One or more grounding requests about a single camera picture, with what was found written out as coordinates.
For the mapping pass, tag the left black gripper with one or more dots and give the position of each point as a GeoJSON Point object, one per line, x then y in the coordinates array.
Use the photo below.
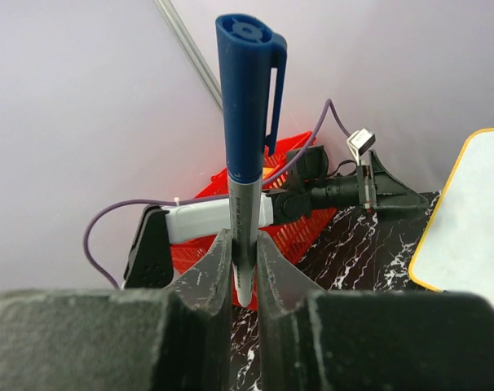
{"type": "Point", "coordinates": [381, 192]}

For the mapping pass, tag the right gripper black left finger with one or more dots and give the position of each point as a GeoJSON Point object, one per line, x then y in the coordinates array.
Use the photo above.
{"type": "Point", "coordinates": [175, 338]}

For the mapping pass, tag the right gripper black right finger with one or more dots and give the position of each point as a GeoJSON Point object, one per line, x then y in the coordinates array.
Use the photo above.
{"type": "Point", "coordinates": [312, 339]}

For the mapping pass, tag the white board with orange frame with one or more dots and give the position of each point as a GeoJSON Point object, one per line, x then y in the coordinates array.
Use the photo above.
{"type": "Point", "coordinates": [456, 250]}

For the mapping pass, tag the white marker pen blue cap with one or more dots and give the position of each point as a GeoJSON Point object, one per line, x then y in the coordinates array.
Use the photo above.
{"type": "Point", "coordinates": [252, 66]}

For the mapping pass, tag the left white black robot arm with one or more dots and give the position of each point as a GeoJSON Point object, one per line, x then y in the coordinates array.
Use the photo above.
{"type": "Point", "coordinates": [308, 187]}

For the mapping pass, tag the red plastic shopping basket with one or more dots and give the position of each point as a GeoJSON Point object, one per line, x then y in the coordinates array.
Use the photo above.
{"type": "Point", "coordinates": [292, 231]}

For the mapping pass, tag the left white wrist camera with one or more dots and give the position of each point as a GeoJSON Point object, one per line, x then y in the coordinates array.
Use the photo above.
{"type": "Point", "coordinates": [359, 142]}

